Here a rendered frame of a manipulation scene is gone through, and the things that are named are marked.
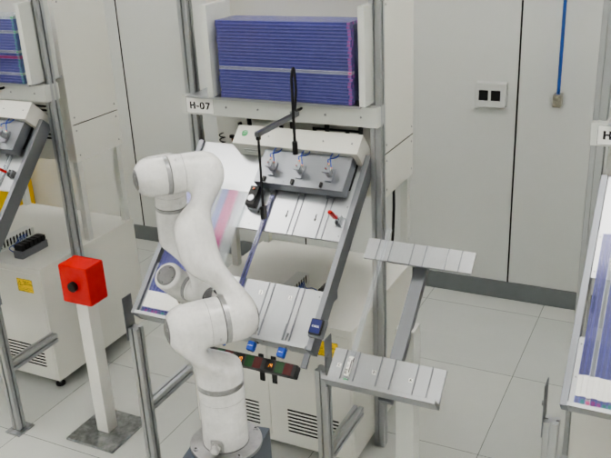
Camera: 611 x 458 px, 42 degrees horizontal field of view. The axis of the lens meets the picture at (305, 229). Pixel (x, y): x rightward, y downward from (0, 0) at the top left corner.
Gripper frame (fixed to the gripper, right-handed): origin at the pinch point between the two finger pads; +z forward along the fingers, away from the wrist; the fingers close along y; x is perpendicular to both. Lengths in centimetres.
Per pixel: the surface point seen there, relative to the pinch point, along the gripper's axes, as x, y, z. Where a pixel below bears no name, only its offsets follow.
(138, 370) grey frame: 13, -42, 28
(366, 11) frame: 44, 93, -28
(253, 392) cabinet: -4, -16, 62
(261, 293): 0.6, 14.4, 9.4
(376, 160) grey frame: 21, 71, 12
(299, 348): -24.5, 17.4, 7.5
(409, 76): 52, 100, 25
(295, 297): -7.8, 24.0, 9.1
